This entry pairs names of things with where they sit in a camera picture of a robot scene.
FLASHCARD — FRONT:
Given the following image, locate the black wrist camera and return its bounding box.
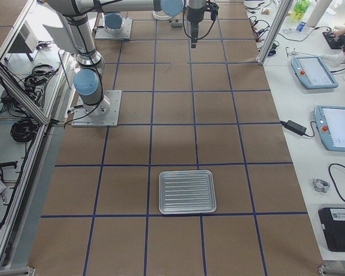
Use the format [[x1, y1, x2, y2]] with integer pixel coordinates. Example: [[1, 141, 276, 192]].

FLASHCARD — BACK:
[[205, 1, 219, 22]]

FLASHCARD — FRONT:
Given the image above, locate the teach pendant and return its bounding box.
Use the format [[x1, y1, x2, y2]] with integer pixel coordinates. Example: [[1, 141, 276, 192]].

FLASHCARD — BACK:
[[291, 56, 339, 90], [314, 106, 345, 152]]

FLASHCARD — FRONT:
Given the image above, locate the green drink bottle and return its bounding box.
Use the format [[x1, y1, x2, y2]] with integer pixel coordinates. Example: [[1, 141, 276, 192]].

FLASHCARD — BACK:
[[290, 0, 311, 22]]

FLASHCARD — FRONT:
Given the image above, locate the black power adapter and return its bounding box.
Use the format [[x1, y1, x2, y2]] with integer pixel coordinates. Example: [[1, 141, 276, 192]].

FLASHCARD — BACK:
[[281, 120, 306, 136]]

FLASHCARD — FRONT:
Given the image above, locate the aluminium frame post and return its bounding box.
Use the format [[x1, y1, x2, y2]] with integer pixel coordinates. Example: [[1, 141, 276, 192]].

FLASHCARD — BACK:
[[256, 0, 293, 65]]

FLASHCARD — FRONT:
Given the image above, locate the white curved plastic bracket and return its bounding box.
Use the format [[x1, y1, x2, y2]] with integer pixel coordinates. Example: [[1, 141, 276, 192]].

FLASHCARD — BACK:
[[152, 11, 173, 21]]

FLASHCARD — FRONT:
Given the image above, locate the black laptop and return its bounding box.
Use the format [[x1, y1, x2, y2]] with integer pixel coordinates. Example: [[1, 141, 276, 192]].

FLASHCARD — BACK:
[[318, 208, 345, 252]]

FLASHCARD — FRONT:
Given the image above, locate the grey metal tray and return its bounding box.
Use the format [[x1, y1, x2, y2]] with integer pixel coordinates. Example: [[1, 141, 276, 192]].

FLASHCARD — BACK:
[[159, 170, 217, 214]]

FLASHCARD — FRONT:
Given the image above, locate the grey metal clamp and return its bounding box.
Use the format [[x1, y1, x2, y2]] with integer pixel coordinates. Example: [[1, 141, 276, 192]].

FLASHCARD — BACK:
[[312, 179, 330, 193]]

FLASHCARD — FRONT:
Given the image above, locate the near teach pendant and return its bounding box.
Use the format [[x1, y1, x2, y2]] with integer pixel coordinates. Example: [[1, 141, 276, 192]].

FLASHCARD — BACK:
[[314, 106, 345, 152]]

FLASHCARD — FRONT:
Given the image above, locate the far teach pendant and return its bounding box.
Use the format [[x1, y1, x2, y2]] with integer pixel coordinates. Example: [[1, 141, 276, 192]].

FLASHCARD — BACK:
[[291, 56, 339, 90]]

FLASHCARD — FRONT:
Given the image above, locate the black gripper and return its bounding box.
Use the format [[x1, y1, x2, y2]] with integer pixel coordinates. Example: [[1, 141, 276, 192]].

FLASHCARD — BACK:
[[187, 7, 205, 48]]

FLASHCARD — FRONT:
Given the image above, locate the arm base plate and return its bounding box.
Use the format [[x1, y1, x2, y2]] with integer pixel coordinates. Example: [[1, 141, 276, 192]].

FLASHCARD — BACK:
[[71, 90, 122, 127], [94, 18, 133, 40]]

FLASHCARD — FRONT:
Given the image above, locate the black brake pad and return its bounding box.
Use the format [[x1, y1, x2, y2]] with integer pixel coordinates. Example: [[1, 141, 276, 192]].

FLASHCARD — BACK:
[[171, 23, 182, 28]]

